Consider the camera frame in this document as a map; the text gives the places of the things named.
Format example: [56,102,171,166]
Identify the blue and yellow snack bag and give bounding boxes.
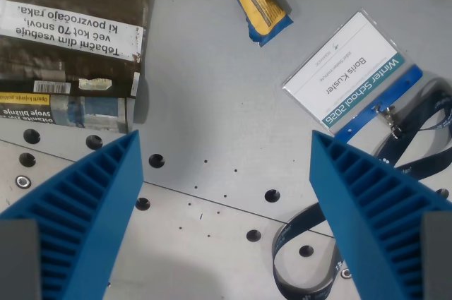
[215,0,295,48]

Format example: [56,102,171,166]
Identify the clear name badge holder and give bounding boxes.
[282,9,424,144]

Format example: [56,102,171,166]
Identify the dark tobacco pouch with warning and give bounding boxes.
[0,0,158,135]

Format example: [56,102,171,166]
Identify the dark blue printed lanyard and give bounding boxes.
[270,77,452,300]

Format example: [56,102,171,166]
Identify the metal lanyard clip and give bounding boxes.
[374,101,405,140]

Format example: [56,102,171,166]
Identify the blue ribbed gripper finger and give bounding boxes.
[309,130,452,300]
[0,129,144,300]

